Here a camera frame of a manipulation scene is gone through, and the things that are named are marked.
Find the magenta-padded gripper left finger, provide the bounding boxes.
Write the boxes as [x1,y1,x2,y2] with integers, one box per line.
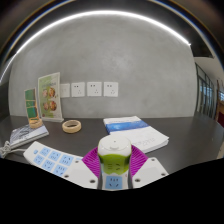
[62,147,102,190]

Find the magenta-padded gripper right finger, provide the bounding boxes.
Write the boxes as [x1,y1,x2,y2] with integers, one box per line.
[128,144,169,190]

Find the green and white charger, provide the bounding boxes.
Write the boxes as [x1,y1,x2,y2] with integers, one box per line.
[97,134,132,176]

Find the white power strip blue sockets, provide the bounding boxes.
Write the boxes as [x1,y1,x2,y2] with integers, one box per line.
[23,141,130,191]

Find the white and blue book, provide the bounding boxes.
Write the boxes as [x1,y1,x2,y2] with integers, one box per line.
[102,115,170,155]

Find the beige tape roll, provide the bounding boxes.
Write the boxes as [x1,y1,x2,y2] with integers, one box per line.
[61,119,82,134]
[28,118,44,130]

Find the grey booklet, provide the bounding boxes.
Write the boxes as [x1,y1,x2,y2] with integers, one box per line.
[9,123,50,150]

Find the large menu sign acrylic stand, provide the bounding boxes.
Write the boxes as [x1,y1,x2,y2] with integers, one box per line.
[37,71,65,123]

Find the small green sign card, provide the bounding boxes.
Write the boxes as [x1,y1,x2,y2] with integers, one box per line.
[23,87,41,122]

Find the black-framed glass partition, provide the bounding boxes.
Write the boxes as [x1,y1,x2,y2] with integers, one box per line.
[194,63,224,125]

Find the white ceiling light strip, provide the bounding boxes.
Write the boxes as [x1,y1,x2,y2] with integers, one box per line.
[0,9,192,84]

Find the white power strip cable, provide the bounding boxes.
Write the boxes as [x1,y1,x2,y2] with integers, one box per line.
[0,140,26,160]

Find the white wall switch plate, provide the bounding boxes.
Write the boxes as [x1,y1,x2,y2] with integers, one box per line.
[59,83,71,99]

